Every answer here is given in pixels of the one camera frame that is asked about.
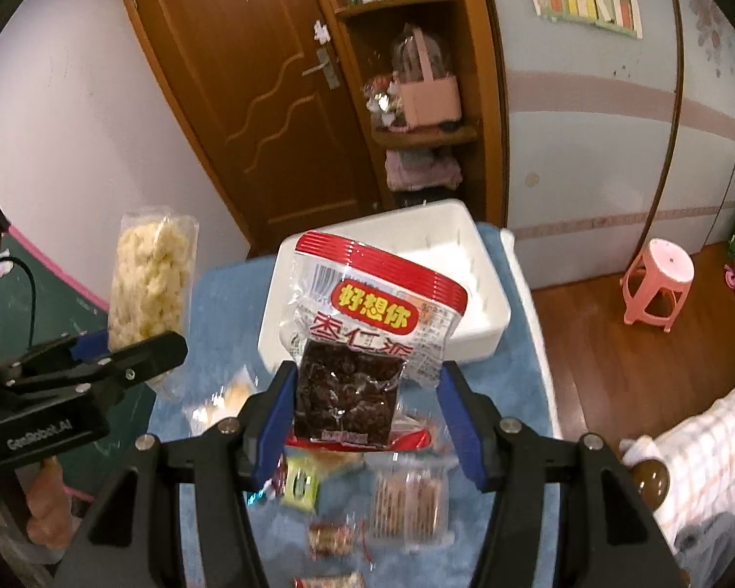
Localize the metal door handle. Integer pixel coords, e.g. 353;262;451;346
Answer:
302;49;342;90

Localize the blue red foil wrapper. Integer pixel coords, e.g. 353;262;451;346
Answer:
248;454;286;503

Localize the brown wooden door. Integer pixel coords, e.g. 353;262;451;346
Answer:
115;0;381;258

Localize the pale red-edged snack packet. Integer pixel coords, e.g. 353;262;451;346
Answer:
293;571;368;588

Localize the black cable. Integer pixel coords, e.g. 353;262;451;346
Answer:
0;257;38;344

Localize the white checked blanket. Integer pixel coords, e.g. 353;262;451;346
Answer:
618;364;735;570

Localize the small brown snack packet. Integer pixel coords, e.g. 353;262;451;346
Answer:
308;517;359;560

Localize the brown wooden shelf unit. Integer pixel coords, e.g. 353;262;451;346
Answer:
300;0;506;227

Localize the yellow puffed snack packet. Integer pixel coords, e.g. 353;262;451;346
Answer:
107;207;200;402

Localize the pink handled basket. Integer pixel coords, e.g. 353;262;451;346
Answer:
392;24;463;129

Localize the red dark date packet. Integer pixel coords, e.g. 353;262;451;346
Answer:
278;229;469;449

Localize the folded pink cloth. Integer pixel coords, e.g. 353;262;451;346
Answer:
385;148;463;192

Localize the grey sliding wardrobe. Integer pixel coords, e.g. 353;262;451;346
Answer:
474;0;735;292

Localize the green chalkboard pink frame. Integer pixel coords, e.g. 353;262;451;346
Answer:
0;223;112;374

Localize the pink plastic stool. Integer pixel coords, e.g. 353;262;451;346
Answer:
620;239;695;333

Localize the small green snack packet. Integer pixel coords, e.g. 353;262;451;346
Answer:
282;454;321;511

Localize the brown round bedpost knob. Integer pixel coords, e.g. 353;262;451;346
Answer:
631;459;671;509

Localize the person's left hand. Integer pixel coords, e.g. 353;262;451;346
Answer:
27;458;74;549

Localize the clear striped biscuit packet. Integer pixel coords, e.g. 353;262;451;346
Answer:
367;453;451;550

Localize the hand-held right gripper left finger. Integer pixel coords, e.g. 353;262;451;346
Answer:
52;360;301;588

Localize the flat red snack packet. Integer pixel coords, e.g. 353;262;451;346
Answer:
391;413;435;452

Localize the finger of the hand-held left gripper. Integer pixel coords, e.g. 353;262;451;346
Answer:
0;329;112;382
3;331;189;408

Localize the white plastic bin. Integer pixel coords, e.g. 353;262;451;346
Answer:
258;199;512;374

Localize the clear bread packet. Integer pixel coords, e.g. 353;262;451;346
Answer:
184;367;264;437

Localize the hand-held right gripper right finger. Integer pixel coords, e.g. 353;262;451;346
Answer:
438;360;690;588

